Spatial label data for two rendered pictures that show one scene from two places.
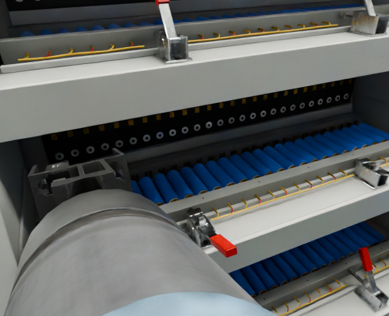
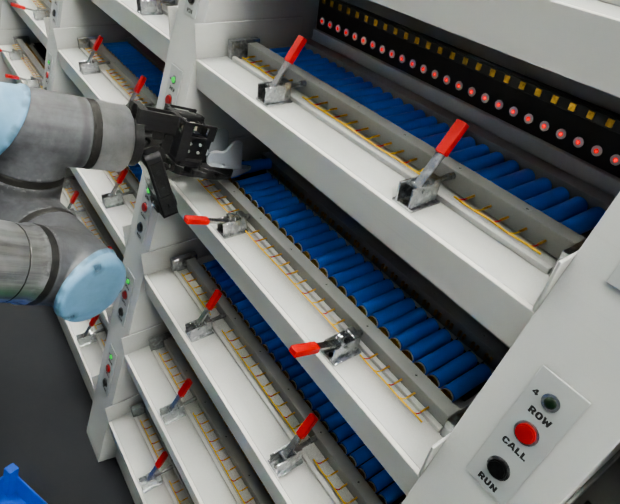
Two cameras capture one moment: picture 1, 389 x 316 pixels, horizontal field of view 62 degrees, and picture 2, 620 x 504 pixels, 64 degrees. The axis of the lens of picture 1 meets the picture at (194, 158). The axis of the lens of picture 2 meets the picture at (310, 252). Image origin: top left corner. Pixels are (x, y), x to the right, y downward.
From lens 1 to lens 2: 0.67 m
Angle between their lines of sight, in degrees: 59
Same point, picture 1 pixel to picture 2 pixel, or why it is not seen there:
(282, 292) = (269, 366)
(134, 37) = (294, 78)
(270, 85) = (297, 164)
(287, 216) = (262, 277)
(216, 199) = (261, 225)
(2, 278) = not seen: hidden behind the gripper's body
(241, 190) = (275, 238)
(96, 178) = (137, 107)
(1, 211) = not seen: hidden behind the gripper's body
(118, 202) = (106, 107)
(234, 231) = (239, 247)
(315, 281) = (288, 396)
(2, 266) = not seen: hidden behind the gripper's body
